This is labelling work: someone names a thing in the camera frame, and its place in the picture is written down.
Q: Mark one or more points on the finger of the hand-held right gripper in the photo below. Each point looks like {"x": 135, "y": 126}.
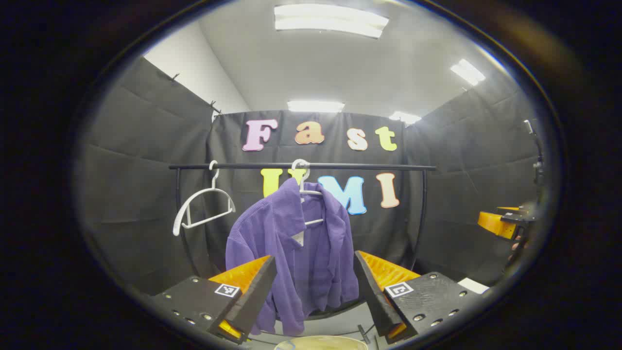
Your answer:
{"x": 495, "y": 223}

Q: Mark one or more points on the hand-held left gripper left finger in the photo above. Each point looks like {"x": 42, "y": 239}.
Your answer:
{"x": 255, "y": 296}

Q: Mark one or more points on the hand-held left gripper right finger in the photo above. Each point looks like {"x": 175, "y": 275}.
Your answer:
{"x": 374, "y": 301}

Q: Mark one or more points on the purple knit shirt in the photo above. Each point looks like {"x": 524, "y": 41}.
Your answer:
{"x": 291, "y": 243}

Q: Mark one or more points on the beige laundry hamper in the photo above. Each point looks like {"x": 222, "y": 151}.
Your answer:
{"x": 320, "y": 344}

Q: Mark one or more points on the white plastic hanger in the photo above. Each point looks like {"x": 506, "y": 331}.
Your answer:
{"x": 311, "y": 193}
{"x": 176, "y": 224}

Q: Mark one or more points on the black clothes rack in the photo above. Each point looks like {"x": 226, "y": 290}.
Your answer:
{"x": 364, "y": 166}

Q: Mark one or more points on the ceiling light panel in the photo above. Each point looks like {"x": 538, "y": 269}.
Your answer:
{"x": 467, "y": 72}
{"x": 404, "y": 116}
{"x": 316, "y": 106}
{"x": 330, "y": 19}

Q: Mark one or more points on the black backdrop cloth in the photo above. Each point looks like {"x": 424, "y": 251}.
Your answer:
{"x": 146, "y": 170}

